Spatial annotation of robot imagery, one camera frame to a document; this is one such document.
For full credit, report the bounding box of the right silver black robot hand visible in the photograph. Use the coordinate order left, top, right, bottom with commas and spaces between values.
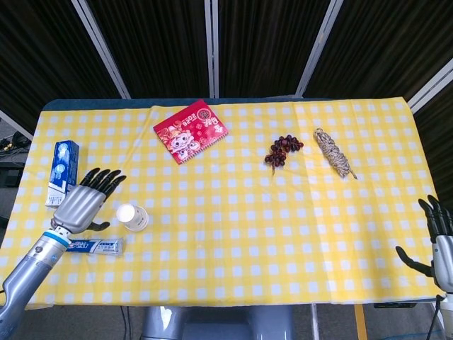
395, 194, 453, 295

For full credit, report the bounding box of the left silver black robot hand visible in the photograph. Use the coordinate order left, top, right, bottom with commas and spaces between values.
51, 168, 127, 234

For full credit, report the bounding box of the paper cup with blue flower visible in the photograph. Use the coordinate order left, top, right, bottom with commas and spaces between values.
116, 203, 150, 233

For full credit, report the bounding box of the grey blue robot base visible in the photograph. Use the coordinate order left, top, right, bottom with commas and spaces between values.
139, 304, 294, 340

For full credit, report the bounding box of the blue white toothpaste tube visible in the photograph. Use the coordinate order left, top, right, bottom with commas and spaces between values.
63, 237, 125, 258

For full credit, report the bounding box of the blue toothpaste box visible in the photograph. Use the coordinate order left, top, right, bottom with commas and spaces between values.
44, 140, 80, 208

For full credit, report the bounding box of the black pleated screen panel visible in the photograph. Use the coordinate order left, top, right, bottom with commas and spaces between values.
304, 0, 453, 103
84, 0, 213, 100
0, 0, 127, 134
217, 0, 336, 98
413, 83, 453, 199

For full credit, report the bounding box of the red spiral notebook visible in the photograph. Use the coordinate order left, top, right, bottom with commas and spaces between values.
152, 99, 229, 166

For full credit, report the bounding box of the white table leg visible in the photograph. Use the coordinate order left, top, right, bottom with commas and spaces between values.
310, 304, 319, 340

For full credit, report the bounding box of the yellow white checkered tablecloth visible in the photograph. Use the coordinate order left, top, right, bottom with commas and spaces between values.
0, 100, 442, 309

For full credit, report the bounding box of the dark red grape bunch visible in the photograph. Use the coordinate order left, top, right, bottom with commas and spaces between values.
264, 133, 304, 176

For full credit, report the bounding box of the black floor cable bundle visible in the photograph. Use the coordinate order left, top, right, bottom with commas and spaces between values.
0, 130, 31, 167

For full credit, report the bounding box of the white screen frame post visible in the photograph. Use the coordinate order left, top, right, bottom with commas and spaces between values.
70, 0, 132, 100
0, 108, 35, 141
406, 58, 453, 114
295, 0, 346, 97
204, 0, 219, 99

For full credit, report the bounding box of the coiled beige speckled rope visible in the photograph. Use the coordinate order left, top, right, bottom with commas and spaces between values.
313, 127, 359, 181

